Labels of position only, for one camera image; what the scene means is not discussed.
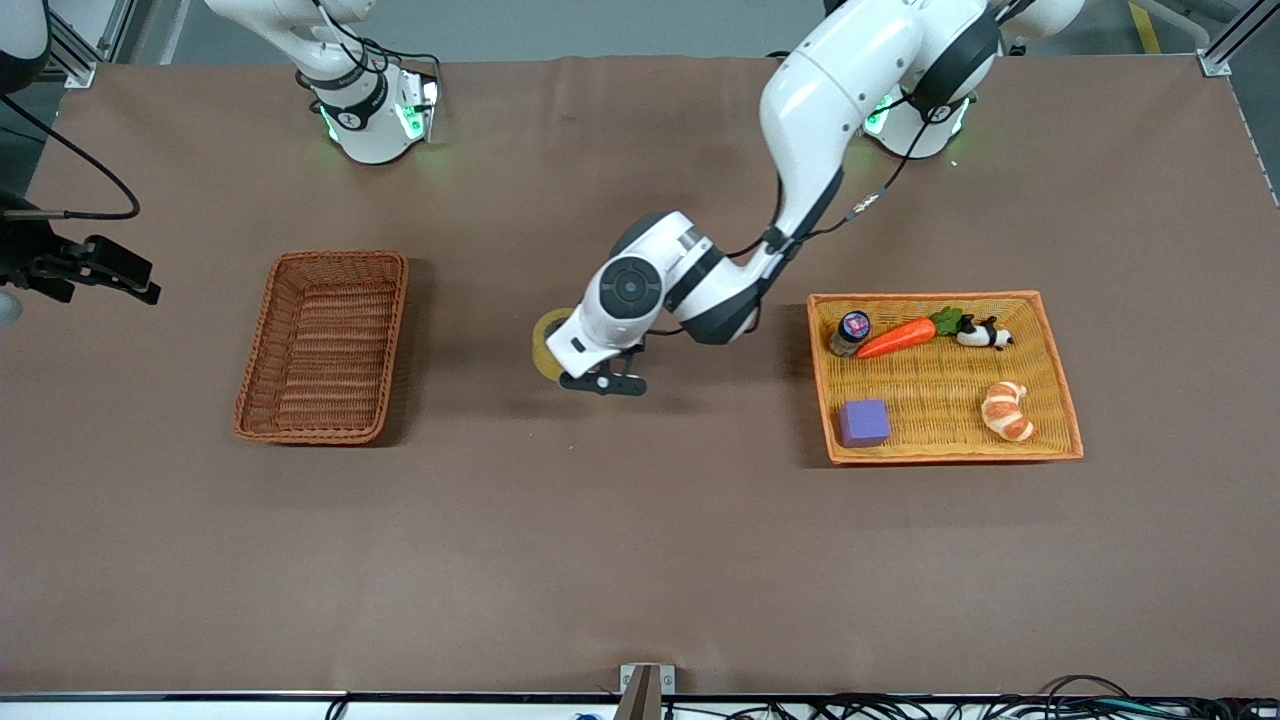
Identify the clear yellowish tape roll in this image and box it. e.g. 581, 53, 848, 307
532, 308, 577, 383

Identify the brown wicker basket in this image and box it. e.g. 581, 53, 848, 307
233, 250, 410, 446

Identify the orange wicker basket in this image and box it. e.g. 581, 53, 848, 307
806, 291, 1085, 466

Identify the brown table cover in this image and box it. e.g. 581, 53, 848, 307
0, 53, 1280, 697

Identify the small bottle blue cap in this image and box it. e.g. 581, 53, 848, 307
829, 310, 873, 358

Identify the purple cube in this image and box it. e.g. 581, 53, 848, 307
837, 399, 893, 449

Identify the orange toy carrot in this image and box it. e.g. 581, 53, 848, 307
856, 307, 964, 360

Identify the black white panda toy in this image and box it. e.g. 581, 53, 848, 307
955, 315, 1015, 352

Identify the toy croissant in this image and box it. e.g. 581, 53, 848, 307
980, 380, 1037, 444

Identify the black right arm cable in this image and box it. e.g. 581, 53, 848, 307
0, 94, 141, 220

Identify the metal table edge bracket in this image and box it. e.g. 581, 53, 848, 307
618, 663, 676, 720

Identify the black right base cable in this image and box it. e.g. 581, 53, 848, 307
295, 0, 443, 93

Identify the black cable bundle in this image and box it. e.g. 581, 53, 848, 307
660, 675, 1280, 720

